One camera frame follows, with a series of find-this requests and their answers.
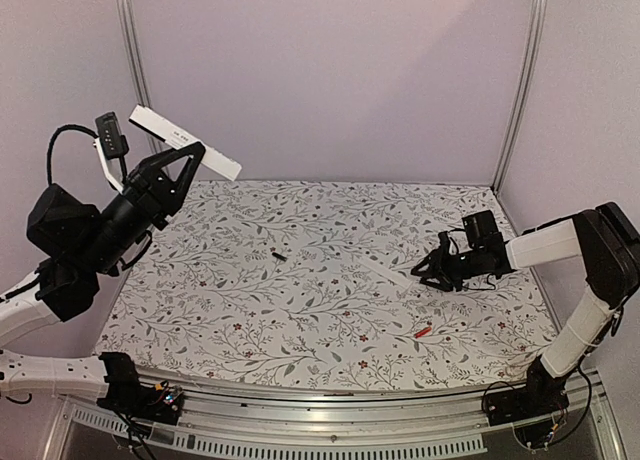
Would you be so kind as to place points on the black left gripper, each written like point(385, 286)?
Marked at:
point(155, 193)

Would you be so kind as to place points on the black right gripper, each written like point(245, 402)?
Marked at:
point(438, 266)

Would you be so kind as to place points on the white battery cover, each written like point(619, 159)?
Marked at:
point(394, 277)

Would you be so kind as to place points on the red battery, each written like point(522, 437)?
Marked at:
point(423, 332)

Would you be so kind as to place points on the white remote control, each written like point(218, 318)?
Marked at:
point(177, 138)

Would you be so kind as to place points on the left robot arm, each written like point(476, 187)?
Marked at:
point(81, 243)

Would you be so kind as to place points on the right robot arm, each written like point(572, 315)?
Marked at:
point(601, 242)

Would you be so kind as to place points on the floral patterned table mat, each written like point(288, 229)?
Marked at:
point(209, 299)

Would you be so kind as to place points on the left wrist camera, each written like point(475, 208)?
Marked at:
point(112, 148)

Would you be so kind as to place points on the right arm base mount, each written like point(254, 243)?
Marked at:
point(530, 400)

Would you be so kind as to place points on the left aluminium post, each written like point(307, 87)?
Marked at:
point(126, 17)

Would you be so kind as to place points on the aluminium post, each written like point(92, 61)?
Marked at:
point(126, 17)
point(525, 81)

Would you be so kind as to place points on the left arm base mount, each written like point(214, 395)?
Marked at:
point(127, 396)

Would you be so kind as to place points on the aluminium front rail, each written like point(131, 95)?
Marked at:
point(227, 420)

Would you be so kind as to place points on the right aluminium post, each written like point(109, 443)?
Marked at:
point(525, 81)

